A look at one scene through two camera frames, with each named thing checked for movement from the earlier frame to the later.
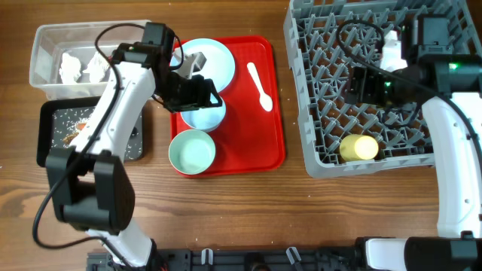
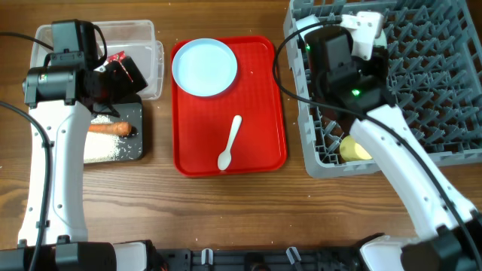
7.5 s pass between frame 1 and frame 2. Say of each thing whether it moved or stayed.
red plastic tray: stayed
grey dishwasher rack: stayed
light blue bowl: moved
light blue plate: stayed
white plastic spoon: moved
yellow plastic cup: stayed
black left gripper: moved
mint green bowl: moved
